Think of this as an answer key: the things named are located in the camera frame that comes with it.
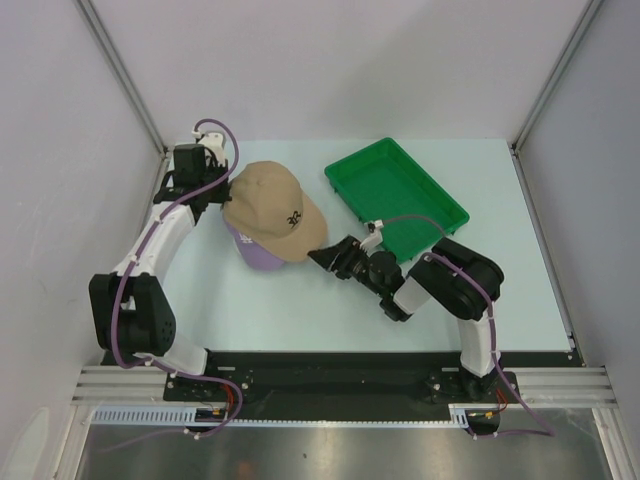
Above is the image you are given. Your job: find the purple cap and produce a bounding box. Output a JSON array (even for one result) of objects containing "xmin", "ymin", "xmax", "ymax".
[{"xmin": 224, "ymin": 221, "xmax": 285, "ymax": 272}]

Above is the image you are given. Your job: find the left aluminium corner post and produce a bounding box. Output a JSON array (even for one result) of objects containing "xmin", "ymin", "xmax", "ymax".
[{"xmin": 72, "ymin": 0, "xmax": 168, "ymax": 158}]

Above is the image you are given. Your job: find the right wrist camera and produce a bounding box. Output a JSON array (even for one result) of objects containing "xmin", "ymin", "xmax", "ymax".
[{"xmin": 360, "ymin": 220, "xmax": 384, "ymax": 252}]

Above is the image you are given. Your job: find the white cable duct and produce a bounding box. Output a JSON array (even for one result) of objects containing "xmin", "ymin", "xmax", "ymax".
[{"xmin": 89, "ymin": 405, "xmax": 497, "ymax": 430}]

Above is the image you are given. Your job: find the tan cap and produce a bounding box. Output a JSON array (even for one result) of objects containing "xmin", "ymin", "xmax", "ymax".
[{"xmin": 222, "ymin": 161, "xmax": 328, "ymax": 263}]

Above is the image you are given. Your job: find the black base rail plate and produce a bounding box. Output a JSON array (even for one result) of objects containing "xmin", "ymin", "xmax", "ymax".
[{"xmin": 101, "ymin": 351, "xmax": 585, "ymax": 421}]

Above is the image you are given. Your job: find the purple cable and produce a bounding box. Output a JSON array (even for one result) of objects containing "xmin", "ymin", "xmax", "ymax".
[
  {"xmin": 380, "ymin": 214, "xmax": 501, "ymax": 381},
  {"xmin": 109, "ymin": 117, "xmax": 240, "ymax": 371}
]

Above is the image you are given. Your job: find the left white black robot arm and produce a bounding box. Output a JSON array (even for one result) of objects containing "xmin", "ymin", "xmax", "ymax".
[{"xmin": 89, "ymin": 132, "xmax": 232, "ymax": 400}]

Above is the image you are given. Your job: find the aluminium frame beam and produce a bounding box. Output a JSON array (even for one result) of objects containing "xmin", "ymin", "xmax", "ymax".
[{"xmin": 71, "ymin": 366, "xmax": 617, "ymax": 409}]

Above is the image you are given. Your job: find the right aluminium corner post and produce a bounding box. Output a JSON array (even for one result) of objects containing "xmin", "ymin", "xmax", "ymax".
[{"xmin": 510, "ymin": 0, "xmax": 605, "ymax": 155}]

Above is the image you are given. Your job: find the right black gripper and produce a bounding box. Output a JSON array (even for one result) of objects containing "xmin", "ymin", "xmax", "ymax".
[{"xmin": 309, "ymin": 234, "xmax": 386, "ymax": 297}]

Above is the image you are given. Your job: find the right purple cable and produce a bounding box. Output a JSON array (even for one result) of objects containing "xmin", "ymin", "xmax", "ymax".
[{"xmin": 380, "ymin": 214, "xmax": 501, "ymax": 381}]

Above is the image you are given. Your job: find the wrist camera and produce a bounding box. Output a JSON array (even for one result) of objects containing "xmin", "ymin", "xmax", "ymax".
[
  {"xmin": 360, "ymin": 220, "xmax": 384, "ymax": 252},
  {"xmin": 192, "ymin": 129, "xmax": 228, "ymax": 167}
]

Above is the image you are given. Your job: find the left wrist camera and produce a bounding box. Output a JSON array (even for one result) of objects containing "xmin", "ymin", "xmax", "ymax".
[{"xmin": 192, "ymin": 129, "xmax": 228, "ymax": 167}]

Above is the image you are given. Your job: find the aluminium corner post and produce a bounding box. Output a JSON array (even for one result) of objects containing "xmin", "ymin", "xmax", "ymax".
[
  {"xmin": 72, "ymin": 0, "xmax": 168, "ymax": 158},
  {"xmin": 510, "ymin": 0, "xmax": 605, "ymax": 155}
]

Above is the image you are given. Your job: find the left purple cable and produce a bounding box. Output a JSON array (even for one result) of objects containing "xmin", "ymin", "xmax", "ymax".
[{"xmin": 109, "ymin": 117, "xmax": 240, "ymax": 371}]

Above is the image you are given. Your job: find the green plastic tray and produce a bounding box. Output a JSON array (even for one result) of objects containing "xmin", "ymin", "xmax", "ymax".
[{"xmin": 324, "ymin": 137, "xmax": 470, "ymax": 263}]

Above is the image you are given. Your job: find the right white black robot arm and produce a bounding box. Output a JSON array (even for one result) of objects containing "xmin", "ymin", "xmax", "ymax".
[{"xmin": 308, "ymin": 236, "xmax": 504, "ymax": 401}]

